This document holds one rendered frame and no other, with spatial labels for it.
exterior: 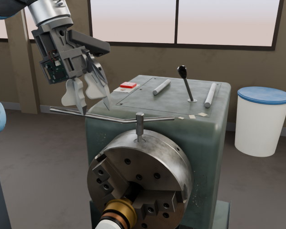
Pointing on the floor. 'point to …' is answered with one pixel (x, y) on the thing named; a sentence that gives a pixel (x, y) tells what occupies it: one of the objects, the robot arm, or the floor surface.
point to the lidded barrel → (260, 119)
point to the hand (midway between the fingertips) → (97, 107)
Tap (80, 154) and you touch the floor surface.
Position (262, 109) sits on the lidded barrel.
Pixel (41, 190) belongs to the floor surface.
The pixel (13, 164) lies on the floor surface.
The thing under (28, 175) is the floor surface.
